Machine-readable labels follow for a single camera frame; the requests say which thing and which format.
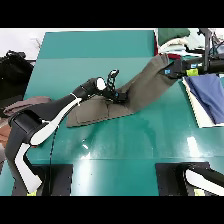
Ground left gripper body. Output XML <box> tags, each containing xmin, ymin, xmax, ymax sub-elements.
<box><xmin>103</xmin><ymin>87</ymin><xmax>129</xmax><ymax>104</ymax></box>

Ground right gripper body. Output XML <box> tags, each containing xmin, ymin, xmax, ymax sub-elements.
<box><xmin>163</xmin><ymin>59</ymin><xmax>185</xmax><ymax>80</ymax></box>

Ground brown shirt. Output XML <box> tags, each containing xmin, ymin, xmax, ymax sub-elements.
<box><xmin>65</xmin><ymin>53</ymin><xmax>183</xmax><ymax>128</ymax></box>

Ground red garment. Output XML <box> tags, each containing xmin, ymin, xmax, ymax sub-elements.
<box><xmin>167</xmin><ymin>52</ymin><xmax>183</xmax><ymax>61</ymax></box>

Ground white garment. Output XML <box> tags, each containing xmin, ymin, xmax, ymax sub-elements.
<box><xmin>159</xmin><ymin>37</ymin><xmax>205</xmax><ymax>56</ymax></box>

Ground green garment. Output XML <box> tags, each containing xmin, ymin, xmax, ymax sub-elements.
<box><xmin>157</xmin><ymin>28</ymin><xmax>192</xmax><ymax>46</ymax></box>

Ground blue garment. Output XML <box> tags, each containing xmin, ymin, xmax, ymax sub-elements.
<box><xmin>183</xmin><ymin>73</ymin><xmax>224</xmax><ymax>125</ymax></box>

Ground grey-brown garment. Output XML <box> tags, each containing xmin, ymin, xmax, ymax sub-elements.
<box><xmin>2</xmin><ymin>95</ymin><xmax>52</xmax><ymax>118</ymax></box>

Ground black garment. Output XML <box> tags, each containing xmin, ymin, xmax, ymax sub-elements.
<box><xmin>0</xmin><ymin>49</ymin><xmax>35</xmax><ymax>102</ymax></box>

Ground rust brown garment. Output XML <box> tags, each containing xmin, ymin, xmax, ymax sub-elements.
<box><xmin>0</xmin><ymin>117</ymin><xmax>13</xmax><ymax>148</ymax></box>

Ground black cable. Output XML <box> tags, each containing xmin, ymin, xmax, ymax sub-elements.
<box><xmin>48</xmin><ymin>128</ymin><xmax>58</xmax><ymax>196</ymax></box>

